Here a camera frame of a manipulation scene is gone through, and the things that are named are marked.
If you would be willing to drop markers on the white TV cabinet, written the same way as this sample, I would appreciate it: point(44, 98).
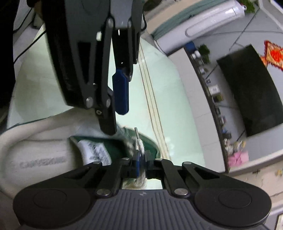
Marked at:
point(202, 113)

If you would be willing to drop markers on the red Chinese knot decoration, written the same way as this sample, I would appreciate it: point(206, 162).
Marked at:
point(272, 55)

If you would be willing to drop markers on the potted plant in white pot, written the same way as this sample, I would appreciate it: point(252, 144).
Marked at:
point(202, 54)

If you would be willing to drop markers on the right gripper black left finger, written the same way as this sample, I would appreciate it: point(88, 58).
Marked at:
point(71, 195)

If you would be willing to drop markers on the black wall television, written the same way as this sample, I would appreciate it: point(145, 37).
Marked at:
point(253, 88)

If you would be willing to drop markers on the white shoelace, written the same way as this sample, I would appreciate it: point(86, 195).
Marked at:
point(139, 150)

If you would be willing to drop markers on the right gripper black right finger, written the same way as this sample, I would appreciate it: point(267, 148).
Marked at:
point(192, 193)

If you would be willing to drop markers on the white standing air conditioner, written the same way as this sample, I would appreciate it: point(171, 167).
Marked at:
point(198, 25)

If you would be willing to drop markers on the green canvas sneaker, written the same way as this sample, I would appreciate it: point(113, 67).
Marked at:
point(41, 149)

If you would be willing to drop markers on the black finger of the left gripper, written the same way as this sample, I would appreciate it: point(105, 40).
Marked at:
point(125, 43)
point(79, 38)

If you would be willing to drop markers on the small green plant black pot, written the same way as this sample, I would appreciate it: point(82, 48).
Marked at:
point(218, 98)

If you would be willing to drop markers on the white framed photo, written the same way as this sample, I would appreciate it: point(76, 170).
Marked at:
point(214, 90)

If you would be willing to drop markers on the teal curtain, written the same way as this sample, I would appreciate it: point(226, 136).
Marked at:
point(174, 15)

